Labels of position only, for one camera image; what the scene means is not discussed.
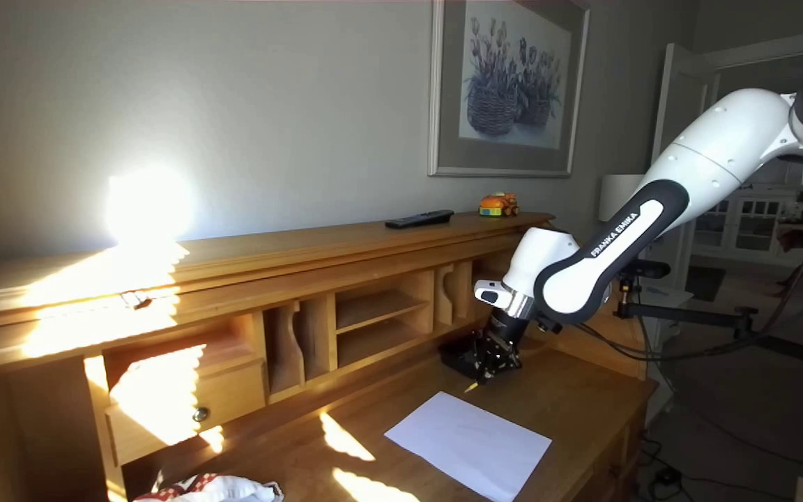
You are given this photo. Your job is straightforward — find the white door frame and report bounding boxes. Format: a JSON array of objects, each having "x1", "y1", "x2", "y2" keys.
[{"x1": 649, "y1": 26, "x2": 803, "y2": 310}]

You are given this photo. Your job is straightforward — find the small metal clip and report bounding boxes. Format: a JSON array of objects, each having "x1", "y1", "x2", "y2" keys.
[{"x1": 121, "y1": 289, "x2": 157, "y2": 313}]

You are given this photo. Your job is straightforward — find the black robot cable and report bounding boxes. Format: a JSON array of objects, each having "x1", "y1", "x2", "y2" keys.
[{"x1": 593, "y1": 207, "x2": 803, "y2": 369}]

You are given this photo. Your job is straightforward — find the wooden desk with hutch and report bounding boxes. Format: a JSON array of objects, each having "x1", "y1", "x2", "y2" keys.
[{"x1": 0, "y1": 210, "x2": 656, "y2": 502}]

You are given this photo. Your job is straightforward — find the framed flower picture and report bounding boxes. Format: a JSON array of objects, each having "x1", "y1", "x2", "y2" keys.
[{"x1": 426, "y1": 0, "x2": 593, "y2": 180}]

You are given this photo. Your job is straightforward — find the wooden desk drawer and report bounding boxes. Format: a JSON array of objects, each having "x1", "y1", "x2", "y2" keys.
[{"x1": 104, "y1": 356, "x2": 270, "y2": 468}]

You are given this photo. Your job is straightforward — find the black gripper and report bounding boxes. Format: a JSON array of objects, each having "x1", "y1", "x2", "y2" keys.
[{"x1": 464, "y1": 313, "x2": 528, "y2": 385}]

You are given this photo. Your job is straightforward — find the white paper sheet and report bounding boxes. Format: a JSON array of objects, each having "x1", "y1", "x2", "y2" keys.
[{"x1": 383, "y1": 387, "x2": 554, "y2": 502}]

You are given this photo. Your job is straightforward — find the black camera stand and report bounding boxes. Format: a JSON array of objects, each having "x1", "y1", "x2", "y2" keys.
[{"x1": 613, "y1": 260, "x2": 803, "y2": 377}]

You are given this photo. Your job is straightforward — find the black power plug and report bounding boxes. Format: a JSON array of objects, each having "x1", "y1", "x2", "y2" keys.
[{"x1": 649, "y1": 461, "x2": 691, "y2": 497}]

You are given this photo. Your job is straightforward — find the black plastic tray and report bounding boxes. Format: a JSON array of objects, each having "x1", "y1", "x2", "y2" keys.
[{"x1": 438, "y1": 331, "x2": 522, "y2": 385}]

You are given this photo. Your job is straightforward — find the crumpled white red cloth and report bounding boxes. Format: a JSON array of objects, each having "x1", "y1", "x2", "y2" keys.
[{"x1": 132, "y1": 472, "x2": 288, "y2": 502}]

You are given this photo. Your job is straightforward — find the black remote control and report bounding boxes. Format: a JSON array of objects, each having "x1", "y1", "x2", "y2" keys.
[{"x1": 383, "y1": 210, "x2": 457, "y2": 231}]

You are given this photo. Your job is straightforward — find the orange green toy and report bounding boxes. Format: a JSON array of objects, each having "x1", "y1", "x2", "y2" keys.
[{"x1": 476, "y1": 189, "x2": 522, "y2": 219}]

